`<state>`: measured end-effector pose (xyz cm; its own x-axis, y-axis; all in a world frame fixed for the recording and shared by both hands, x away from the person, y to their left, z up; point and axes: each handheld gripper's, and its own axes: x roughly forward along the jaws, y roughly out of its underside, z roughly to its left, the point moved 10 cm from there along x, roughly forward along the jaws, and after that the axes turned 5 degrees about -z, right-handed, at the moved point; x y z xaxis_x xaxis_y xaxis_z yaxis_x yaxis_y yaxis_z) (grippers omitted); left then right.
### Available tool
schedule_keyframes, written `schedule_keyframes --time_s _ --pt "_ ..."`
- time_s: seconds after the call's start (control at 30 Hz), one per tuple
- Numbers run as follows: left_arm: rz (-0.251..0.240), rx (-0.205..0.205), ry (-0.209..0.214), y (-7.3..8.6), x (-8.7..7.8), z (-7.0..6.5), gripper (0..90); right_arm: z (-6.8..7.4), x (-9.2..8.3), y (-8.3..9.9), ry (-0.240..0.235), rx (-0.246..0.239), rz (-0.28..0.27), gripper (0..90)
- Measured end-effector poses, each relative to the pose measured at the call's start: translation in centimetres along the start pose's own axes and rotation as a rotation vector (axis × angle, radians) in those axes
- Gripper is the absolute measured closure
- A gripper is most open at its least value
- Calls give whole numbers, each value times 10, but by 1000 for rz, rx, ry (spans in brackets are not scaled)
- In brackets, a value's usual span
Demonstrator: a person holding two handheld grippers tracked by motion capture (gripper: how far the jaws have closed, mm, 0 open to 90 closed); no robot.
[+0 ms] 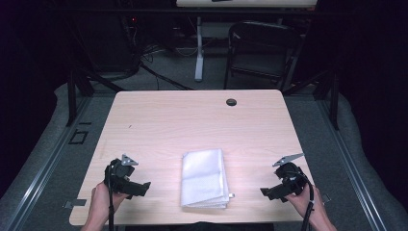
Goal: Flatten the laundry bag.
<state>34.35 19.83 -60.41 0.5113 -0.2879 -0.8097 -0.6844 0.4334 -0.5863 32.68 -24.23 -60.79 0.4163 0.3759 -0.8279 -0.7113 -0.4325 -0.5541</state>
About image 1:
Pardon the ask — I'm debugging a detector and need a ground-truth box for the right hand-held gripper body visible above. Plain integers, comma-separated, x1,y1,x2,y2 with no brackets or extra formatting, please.
272,152,311,196

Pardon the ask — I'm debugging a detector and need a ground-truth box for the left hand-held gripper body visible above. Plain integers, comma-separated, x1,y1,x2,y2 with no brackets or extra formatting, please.
104,153,140,197

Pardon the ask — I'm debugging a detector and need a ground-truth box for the white mesh laundry bag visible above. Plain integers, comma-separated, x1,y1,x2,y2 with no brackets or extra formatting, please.
180,148,236,210

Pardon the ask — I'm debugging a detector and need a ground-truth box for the person's right hand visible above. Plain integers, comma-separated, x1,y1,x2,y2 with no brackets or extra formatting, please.
285,184,323,219

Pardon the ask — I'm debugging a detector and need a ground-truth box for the person's left hand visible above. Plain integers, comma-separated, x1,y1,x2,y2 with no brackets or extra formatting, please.
89,181,128,223

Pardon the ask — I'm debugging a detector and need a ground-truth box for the black tape square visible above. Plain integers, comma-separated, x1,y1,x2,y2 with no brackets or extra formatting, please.
67,128,89,145

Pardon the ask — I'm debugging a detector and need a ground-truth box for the white desk leg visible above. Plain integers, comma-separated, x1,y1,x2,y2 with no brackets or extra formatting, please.
193,16,206,83

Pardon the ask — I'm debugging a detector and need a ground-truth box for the dark computer tower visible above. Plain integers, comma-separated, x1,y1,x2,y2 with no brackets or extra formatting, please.
76,13,142,73

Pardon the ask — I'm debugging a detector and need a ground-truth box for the black folding chair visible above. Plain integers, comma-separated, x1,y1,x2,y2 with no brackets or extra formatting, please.
223,20,304,92

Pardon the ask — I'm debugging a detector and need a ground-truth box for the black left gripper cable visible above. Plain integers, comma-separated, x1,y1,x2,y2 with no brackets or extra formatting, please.
106,160,116,231

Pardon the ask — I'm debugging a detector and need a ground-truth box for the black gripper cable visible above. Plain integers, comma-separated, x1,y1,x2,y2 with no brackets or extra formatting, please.
287,172,316,231
106,160,116,231

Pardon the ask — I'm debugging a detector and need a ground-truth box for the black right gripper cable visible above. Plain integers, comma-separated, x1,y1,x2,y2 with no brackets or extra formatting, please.
287,172,316,231

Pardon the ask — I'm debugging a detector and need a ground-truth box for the metal floor rail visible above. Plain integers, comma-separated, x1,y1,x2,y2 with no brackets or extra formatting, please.
316,95,390,231
0,95,93,231

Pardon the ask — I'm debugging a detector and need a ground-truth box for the black metal frame stand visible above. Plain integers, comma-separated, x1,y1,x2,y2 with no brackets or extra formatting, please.
282,67,342,131
64,67,127,128

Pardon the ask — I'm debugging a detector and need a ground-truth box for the thick black floor cable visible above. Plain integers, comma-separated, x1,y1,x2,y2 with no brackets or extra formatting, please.
139,62,194,91

